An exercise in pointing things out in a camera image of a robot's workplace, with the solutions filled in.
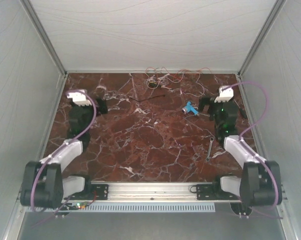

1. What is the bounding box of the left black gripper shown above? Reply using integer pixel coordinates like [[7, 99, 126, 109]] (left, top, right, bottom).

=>
[[71, 97, 108, 133]]

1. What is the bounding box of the red wire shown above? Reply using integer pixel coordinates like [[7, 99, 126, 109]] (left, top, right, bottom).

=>
[[174, 67, 213, 98]]

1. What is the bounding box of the white wire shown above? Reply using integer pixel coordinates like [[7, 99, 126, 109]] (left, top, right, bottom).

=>
[[144, 72, 181, 90]]

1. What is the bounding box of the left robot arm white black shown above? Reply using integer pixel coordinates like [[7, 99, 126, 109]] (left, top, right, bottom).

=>
[[19, 98, 108, 209]]

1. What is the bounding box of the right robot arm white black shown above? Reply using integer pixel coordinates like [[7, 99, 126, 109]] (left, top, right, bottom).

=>
[[198, 97, 283, 207]]

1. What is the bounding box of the black zip tie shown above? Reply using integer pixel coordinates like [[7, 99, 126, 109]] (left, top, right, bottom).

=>
[[127, 94, 166, 103]]

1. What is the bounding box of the blue plastic connector tool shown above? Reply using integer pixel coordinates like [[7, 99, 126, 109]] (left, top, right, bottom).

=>
[[182, 101, 199, 116]]

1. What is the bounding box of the silver wrench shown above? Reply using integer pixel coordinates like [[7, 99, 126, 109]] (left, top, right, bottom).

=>
[[205, 137, 215, 162]]

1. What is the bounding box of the black screwdriver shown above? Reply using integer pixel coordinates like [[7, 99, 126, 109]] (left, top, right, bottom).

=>
[[233, 99, 248, 119]]

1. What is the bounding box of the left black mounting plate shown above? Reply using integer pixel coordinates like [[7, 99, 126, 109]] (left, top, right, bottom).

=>
[[87, 184, 109, 201]]

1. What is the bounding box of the black mounting plate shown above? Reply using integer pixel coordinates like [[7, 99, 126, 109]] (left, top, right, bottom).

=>
[[189, 184, 217, 201], [87, 184, 109, 201]]

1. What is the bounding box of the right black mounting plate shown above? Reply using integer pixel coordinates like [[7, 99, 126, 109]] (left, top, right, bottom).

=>
[[189, 184, 217, 201]]

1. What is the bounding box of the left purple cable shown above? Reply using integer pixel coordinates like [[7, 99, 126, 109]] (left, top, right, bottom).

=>
[[29, 91, 98, 213]]

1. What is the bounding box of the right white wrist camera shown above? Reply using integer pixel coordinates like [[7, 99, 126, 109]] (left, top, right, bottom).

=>
[[214, 85, 234, 103]]

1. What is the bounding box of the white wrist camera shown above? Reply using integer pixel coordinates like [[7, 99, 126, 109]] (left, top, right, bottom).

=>
[[66, 89, 92, 107], [214, 85, 234, 103]]

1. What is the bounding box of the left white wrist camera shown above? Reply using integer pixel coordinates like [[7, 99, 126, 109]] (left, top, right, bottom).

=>
[[66, 89, 92, 107]]

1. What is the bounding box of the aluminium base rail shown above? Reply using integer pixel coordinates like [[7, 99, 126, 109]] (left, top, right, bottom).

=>
[[69, 181, 240, 201]]

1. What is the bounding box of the grey slotted cable duct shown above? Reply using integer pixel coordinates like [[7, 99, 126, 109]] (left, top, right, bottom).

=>
[[59, 202, 216, 214]]

